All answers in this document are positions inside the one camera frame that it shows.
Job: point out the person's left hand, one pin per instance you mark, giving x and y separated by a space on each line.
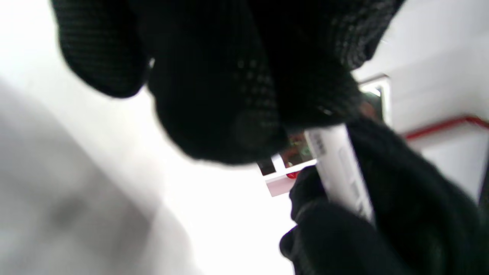
229 76

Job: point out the person's right hand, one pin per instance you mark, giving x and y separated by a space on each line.
401 229

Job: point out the white marker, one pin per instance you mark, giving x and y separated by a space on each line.
340 168

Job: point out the red pipe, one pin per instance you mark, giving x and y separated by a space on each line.
447 124

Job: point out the white framed fire cabinet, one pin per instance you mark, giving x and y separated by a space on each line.
280 187

